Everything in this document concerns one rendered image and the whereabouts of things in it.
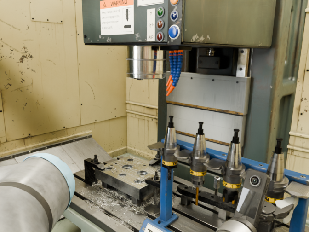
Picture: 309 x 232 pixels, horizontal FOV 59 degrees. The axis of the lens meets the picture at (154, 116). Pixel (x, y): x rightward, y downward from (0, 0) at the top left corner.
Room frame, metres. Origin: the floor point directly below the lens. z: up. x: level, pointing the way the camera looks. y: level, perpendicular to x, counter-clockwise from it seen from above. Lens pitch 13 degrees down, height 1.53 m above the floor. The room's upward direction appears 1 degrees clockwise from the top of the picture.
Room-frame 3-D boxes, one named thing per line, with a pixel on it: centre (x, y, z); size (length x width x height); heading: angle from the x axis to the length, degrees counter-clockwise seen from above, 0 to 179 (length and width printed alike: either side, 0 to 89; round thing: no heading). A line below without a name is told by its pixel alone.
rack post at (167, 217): (0.92, -0.05, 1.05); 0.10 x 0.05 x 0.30; 139
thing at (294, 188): (0.59, -0.34, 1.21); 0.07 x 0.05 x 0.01; 139
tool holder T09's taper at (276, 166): (0.63, -0.30, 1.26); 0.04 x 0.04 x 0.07
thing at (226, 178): (0.70, -0.22, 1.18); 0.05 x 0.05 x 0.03
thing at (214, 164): (0.74, -0.18, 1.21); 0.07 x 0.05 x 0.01; 139
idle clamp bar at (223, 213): (1.01, -0.21, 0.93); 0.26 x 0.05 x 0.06; 54
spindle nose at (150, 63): (1.10, 0.04, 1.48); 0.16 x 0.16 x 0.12
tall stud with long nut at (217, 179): (1.04, -0.26, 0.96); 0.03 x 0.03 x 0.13
